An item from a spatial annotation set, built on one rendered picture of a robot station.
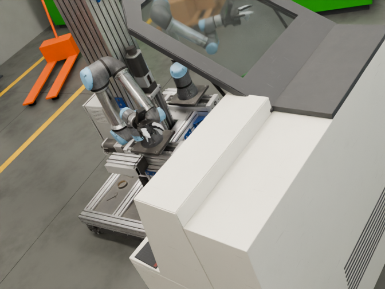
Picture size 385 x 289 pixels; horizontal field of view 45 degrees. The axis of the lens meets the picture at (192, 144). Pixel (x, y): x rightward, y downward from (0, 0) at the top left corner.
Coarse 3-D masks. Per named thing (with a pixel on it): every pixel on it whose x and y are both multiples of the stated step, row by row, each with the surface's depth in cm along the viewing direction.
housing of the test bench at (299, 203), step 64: (320, 64) 217; (384, 64) 226; (320, 128) 187; (384, 128) 242; (256, 192) 172; (320, 192) 192; (384, 192) 262; (256, 256) 159; (320, 256) 204; (384, 256) 284
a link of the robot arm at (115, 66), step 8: (112, 64) 256; (120, 64) 258; (112, 72) 258; (120, 72) 257; (128, 72) 261; (120, 80) 259; (128, 80) 258; (128, 88) 258; (136, 88) 258; (136, 96) 257; (144, 96) 258; (136, 104) 260; (144, 104) 256; (152, 104) 259; (152, 112) 256; (160, 112) 257; (160, 120) 258
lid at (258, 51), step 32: (128, 0) 234; (160, 0) 240; (192, 0) 243; (224, 0) 245; (256, 0) 248; (288, 0) 248; (128, 32) 226; (160, 32) 224; (192, 32) 229; (224, 32) 231; (256, 32) 234; (288, 32) 234; (320, 32) 237; (192, 64) 214; (224, 64) 219; (256, 64) 219; (288, 64) 221
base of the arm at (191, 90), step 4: (188, 84) 317; (192, 84) 320; (180, 88) 318; (184, 88) 317; (188, 88) 318; (192, 88) 319; (196, 88) 322; (180, 92) 320; (184, 92) 318; (188, 92) 319; (192, 92) 319; (196, 92) 321; (180, 96) 321; (184, 96) 320; (188, 96) 319; (192, 96) 320
